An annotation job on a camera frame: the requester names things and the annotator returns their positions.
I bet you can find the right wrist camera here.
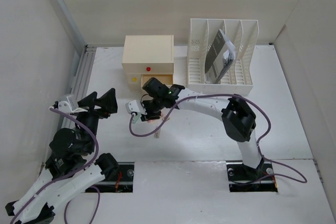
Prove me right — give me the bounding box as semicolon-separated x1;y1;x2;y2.
125;100;142;114

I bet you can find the grey setup guide booklet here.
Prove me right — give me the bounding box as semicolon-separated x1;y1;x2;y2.
204;29;236;84

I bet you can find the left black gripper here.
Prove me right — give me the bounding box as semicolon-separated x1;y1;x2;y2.
74;88;117;153

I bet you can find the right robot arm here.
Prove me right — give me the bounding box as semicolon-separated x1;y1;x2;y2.
142;77;263;179

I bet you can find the white plastic strip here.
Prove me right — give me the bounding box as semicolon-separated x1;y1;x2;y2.
154;129;161;138

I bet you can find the aluminium frame rail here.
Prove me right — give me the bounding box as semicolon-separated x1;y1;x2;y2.
39;0;95;162

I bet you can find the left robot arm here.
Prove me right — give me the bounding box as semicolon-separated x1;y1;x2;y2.
5;88;119;223

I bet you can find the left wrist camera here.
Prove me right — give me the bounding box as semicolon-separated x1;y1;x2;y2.
50;94;79;114

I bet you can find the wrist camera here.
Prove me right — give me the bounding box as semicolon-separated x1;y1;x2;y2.
125;100;142;114
50;94;79;114

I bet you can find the cream drawer cabinet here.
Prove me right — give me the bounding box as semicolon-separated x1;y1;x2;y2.
122;35;174;91

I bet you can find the green translucent case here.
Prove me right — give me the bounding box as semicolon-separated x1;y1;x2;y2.
132;115;141;124

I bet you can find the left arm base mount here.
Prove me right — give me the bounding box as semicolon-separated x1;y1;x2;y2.
85;162;135;193

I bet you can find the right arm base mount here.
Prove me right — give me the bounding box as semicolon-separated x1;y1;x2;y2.
226;161;278;193

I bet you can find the white file organizer rack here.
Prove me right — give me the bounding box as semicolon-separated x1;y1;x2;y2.
186;18;259;96

